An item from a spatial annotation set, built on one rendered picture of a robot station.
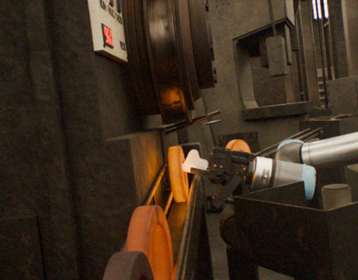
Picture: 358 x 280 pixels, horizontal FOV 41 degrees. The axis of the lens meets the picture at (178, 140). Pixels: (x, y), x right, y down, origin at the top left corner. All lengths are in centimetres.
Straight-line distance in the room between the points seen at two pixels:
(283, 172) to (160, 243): 54
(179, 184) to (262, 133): 289
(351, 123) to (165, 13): 242
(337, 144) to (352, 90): 435
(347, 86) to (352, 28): 467
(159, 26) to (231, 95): 291
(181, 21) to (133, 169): 48
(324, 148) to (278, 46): 252
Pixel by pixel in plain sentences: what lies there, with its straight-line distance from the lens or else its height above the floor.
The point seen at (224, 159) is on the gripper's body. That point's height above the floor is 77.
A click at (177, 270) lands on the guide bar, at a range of 84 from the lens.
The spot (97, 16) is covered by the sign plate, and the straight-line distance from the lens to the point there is 105.
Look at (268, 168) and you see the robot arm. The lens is 128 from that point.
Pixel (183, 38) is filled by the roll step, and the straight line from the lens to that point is 131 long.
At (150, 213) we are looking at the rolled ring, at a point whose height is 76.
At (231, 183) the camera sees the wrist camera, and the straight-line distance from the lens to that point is 129.
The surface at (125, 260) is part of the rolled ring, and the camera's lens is 58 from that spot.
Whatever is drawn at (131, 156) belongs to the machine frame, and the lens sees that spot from 101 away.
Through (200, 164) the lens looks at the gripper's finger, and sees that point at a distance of 129.
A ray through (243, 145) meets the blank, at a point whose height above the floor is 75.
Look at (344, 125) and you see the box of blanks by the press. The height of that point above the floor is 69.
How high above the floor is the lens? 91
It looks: 3 degrees down
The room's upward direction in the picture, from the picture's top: 7 degrees counter-clockwise
